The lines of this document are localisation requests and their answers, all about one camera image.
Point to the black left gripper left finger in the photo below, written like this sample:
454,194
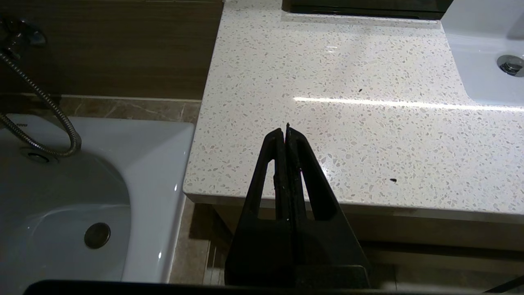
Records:
262,254

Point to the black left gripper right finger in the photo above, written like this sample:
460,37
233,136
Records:
327,254

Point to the drawer with plastic bags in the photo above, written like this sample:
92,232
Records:
368,7

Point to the white bathtub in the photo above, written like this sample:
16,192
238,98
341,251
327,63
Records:
155,184

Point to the bathtub drain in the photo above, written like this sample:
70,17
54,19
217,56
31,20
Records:
97,235

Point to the white sink basin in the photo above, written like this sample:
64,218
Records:
483,61

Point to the chrome sink drain stopper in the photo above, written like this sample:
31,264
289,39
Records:
511,65

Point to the chrome bathtub faucet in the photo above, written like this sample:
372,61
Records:
20,35

